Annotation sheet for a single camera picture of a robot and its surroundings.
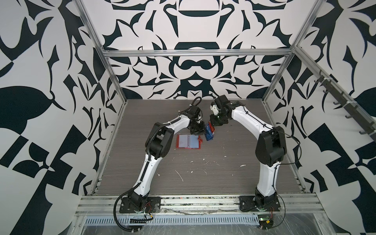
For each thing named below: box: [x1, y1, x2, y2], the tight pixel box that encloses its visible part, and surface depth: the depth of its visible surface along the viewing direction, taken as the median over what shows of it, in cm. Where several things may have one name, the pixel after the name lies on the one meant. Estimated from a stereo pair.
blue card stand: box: [204, 123, 214, 141], surface depth 100 cm
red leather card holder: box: [175, 134, 203, 150], surface depth 98 cm
